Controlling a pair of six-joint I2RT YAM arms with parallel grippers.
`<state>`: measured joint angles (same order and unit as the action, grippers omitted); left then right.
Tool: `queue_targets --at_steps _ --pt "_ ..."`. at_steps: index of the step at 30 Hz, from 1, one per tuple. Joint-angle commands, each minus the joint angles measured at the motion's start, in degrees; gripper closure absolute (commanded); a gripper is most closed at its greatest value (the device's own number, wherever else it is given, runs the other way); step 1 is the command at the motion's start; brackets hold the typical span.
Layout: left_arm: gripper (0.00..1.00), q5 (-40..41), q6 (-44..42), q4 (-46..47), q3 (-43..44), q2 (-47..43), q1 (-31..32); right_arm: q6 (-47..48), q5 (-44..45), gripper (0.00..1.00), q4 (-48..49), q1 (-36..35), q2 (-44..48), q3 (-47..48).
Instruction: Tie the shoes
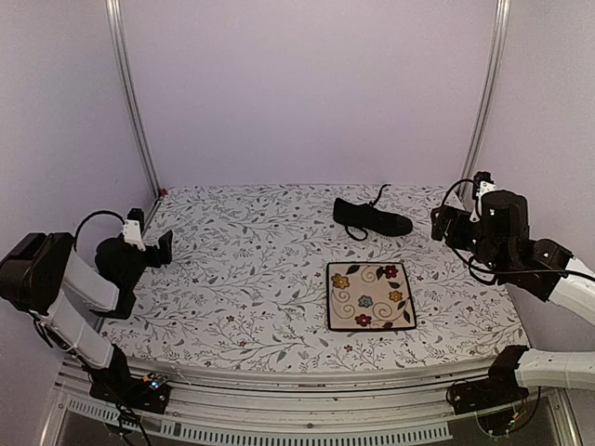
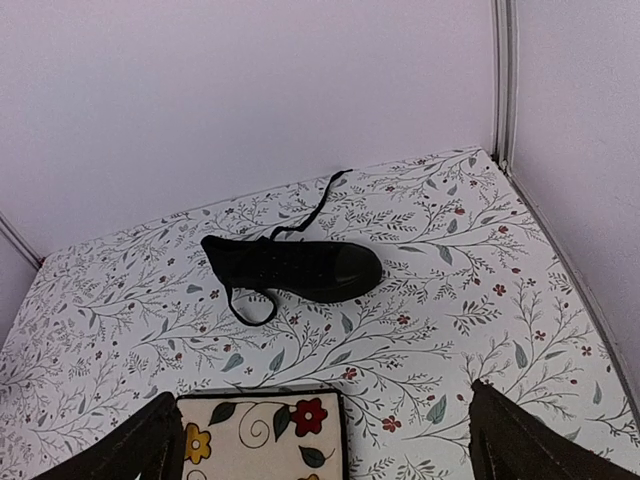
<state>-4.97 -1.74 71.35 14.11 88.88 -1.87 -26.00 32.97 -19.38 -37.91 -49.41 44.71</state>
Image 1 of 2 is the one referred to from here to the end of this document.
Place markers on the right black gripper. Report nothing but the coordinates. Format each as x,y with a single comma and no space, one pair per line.
441,225

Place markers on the left aluminium frame post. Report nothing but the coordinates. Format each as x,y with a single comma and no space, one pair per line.
118,35

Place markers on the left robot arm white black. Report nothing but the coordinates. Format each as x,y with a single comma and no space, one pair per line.
42,268

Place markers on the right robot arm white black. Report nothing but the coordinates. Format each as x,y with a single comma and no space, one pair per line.
501,251

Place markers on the floral patterned table mat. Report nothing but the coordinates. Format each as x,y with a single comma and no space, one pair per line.
246,289

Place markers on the aluminium frame post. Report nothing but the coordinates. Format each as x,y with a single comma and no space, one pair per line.
495,56
118,35

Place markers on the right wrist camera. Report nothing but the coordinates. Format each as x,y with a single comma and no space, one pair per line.
482,183

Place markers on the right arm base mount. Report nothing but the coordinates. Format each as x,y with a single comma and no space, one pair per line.
476,395

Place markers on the front aluminium rail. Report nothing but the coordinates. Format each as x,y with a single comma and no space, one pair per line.
210,406

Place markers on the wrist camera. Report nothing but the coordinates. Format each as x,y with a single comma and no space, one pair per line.
482,183
133,227

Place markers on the right aluminium frame post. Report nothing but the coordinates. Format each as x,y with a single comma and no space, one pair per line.
495,56

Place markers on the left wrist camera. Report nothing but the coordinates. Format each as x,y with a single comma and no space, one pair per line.
133,227

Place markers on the black canvas shoe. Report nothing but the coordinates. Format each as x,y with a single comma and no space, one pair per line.
399,225

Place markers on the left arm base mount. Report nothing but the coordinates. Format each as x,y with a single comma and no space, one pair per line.
150,396

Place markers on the floral square plate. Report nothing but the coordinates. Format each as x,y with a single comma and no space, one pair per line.
369,297

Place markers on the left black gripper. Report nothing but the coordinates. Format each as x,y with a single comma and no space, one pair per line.
166,247

